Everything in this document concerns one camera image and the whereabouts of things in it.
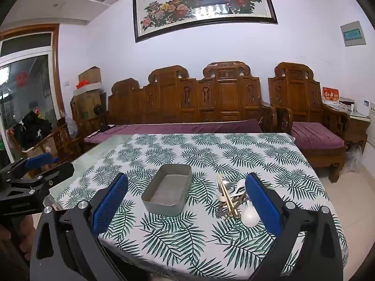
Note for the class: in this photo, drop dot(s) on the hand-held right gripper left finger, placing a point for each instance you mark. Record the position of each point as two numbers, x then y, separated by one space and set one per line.
111 202

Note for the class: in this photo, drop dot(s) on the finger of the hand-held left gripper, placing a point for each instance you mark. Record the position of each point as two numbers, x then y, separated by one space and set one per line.
41 161
58 172

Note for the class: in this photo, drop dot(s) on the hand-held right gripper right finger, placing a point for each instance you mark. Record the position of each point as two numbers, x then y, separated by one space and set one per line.
262 202

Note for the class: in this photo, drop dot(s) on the large white ceramic spoon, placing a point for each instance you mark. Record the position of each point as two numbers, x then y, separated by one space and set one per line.
250 216

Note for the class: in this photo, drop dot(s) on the small white ceramic spoon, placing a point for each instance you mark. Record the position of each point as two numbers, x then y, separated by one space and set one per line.
240 186

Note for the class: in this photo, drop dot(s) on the wooden chopstick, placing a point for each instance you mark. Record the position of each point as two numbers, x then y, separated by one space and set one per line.
228 199
224 193

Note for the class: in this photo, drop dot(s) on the metal spoon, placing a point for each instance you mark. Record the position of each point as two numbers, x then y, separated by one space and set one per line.
226 183

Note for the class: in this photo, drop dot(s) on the metal fork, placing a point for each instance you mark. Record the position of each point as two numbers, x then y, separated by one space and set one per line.
219 212

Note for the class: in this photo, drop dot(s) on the rectangular metal tray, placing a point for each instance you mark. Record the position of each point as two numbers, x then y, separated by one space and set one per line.
167 193

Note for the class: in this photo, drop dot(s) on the person's left hand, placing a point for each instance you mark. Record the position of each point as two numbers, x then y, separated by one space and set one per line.
8 240

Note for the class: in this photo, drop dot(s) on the small wooden chair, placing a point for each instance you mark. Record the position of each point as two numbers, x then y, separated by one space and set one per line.
63 140

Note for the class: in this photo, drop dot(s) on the dark clothes pile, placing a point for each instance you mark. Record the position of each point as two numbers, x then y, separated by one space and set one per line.
33 128

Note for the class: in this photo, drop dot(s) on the clear plastic bag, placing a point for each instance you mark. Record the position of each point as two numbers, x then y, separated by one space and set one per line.
354 159
68 126

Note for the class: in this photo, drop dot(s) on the large brown cardboard box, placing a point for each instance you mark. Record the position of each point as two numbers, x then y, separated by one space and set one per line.
88 105

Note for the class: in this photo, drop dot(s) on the small black fan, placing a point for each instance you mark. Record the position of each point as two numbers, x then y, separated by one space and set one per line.
98 109

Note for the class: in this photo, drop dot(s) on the leaf print tablecloth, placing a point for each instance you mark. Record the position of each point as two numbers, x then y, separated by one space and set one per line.
190 234

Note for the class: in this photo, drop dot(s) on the red door decoration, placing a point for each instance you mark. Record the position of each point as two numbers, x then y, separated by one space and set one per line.
22 79

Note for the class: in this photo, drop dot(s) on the purple armchair cushion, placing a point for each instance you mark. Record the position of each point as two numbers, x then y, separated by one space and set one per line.
316 136

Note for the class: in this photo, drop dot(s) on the orange plastic item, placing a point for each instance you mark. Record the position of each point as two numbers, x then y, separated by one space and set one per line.
82 84

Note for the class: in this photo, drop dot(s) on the flat white cardboard box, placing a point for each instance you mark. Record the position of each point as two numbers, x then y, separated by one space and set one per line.
92 87

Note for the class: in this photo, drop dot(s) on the wooden framed glass door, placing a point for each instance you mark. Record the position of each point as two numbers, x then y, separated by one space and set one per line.
55 64

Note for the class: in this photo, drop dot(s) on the small brown cardboard box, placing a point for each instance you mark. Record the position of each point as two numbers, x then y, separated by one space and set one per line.
90 74

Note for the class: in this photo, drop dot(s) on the carved wooden sofa bench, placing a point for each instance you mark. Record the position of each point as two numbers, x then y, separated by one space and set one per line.
228 99

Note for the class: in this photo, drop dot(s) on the carved wooden armchair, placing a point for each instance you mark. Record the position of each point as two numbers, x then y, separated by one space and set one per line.
296 93

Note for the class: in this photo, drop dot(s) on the wooden side table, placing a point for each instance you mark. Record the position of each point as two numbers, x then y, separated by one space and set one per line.
357 128

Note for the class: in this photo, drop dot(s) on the red box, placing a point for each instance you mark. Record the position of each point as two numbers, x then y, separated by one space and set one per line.
330 95

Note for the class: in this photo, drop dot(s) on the small open box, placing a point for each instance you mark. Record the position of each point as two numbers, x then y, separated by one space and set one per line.
346 104

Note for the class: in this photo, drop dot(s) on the framed peacock flower painting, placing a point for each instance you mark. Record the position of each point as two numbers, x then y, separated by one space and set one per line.
190 5

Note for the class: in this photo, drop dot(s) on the grey wall electrical panel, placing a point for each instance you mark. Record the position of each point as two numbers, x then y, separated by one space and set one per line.
353 33

